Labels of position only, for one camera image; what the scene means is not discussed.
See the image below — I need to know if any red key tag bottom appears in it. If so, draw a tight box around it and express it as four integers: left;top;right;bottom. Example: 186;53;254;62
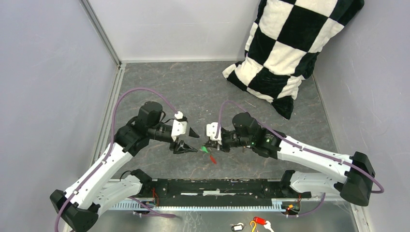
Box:
253;217;267;225

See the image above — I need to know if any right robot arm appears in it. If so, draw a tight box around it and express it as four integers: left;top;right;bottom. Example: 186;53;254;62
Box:
205;113;375;206

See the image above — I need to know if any black white checkered blanket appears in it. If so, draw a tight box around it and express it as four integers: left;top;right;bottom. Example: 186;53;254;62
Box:
222;0;365;119

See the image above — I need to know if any yellow carabiner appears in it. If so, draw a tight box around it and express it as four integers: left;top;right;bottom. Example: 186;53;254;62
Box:
249;221;258;232

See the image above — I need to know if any green key tag with key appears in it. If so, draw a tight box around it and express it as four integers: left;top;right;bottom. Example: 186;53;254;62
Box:
201;146;209;153

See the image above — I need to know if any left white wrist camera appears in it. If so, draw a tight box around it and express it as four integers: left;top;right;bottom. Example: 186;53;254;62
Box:
171;111;188;142

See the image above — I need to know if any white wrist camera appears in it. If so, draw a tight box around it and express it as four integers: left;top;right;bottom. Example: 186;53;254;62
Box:
205;122;222;145
171;111;188;142

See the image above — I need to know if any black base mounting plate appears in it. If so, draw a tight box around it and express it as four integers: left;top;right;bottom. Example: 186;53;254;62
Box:
133;179;312;207

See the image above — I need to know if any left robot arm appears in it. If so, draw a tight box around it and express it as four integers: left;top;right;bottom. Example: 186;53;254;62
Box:
50;101;200;232

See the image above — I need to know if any white slotted cable duct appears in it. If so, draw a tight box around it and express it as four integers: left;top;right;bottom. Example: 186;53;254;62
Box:
110;199;285;212

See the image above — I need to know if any red key tag with keyring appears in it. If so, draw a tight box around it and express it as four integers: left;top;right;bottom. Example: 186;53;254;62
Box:
204;147;217;164

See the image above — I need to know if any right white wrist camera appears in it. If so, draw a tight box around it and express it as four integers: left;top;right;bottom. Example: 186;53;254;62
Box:
205;122;222;145

